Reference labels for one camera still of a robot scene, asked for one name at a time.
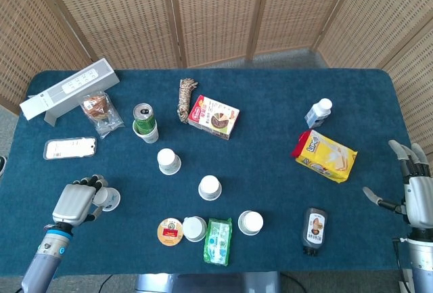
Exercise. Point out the paper cup blue flower fern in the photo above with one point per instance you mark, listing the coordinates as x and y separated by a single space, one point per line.
110 200

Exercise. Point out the paper cup green fern print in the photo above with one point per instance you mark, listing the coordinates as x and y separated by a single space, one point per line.
251 222

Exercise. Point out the yellow biscuit bag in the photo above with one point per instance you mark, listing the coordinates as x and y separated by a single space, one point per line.
328 156

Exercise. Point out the phone case retail pack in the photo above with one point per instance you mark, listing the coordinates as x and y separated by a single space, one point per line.
69 148

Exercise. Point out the stacked paper cups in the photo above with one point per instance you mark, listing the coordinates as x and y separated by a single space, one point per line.
151 136

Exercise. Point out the white jar grey lid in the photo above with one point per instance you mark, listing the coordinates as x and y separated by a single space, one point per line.
193 226

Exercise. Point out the dark sauce squeeze bottle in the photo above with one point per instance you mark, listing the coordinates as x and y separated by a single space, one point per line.
315 232

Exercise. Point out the paper cup blue dandelion print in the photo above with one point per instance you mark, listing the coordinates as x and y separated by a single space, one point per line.
209 186

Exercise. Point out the black white shoe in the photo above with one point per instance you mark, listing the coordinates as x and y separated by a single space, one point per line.
2 164

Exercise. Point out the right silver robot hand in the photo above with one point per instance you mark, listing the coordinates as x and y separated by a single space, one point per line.
419 201

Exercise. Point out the round gold candy tin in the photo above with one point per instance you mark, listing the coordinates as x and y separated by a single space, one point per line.
170 232

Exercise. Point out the paper cup green flower print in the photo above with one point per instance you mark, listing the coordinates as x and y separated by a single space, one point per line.
167 159

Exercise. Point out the pastry in clear bag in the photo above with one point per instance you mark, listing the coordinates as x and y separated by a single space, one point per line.
99 112

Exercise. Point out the green drink can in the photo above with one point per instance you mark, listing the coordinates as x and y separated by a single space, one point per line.
143 117

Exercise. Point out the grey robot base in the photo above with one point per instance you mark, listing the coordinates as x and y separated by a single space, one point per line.
203 284

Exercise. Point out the green tissue pack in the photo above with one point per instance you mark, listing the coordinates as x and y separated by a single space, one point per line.
217 242

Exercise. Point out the wicker folding screen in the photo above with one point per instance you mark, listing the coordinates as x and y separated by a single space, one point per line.
216 12

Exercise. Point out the red white food box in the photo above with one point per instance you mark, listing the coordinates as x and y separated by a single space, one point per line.
214 117

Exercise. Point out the paper cup holding jar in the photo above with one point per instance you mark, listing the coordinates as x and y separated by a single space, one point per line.
198 239

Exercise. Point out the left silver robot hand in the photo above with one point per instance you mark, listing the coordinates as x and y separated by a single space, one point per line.
72 205

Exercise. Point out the white bottle blue label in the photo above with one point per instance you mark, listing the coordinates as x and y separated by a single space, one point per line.
318 113

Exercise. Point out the white power strip box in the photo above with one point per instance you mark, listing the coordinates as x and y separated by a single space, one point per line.
67 90

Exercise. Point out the blue table cloth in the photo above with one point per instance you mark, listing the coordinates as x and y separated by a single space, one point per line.
270 198

